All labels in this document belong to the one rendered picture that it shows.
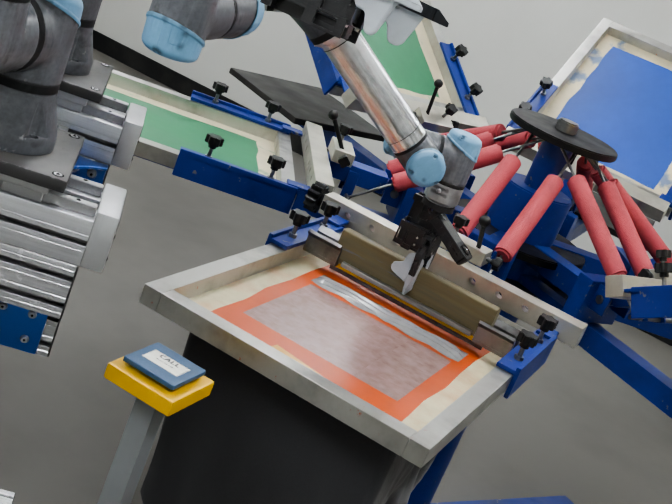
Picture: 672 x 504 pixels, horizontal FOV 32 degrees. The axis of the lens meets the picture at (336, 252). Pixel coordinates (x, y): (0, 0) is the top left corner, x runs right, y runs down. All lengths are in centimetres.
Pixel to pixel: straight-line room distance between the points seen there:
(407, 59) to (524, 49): 279
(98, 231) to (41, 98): 20
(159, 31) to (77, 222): 40
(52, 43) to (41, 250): 30
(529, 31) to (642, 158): 272
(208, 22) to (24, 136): 38
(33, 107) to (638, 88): 296
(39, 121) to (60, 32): 13
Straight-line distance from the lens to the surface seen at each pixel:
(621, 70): 440
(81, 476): 339
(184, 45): 145
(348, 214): 285
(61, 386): 377
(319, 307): 239
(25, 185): 173
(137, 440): 196
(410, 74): 391
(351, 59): 222
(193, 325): 208
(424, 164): 227
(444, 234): 248
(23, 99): 170
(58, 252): 176
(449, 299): 251
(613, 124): 417
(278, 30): 725
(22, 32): 161
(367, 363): 224
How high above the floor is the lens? 182
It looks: 18 degrees down
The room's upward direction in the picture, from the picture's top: 22 degrees clockwise
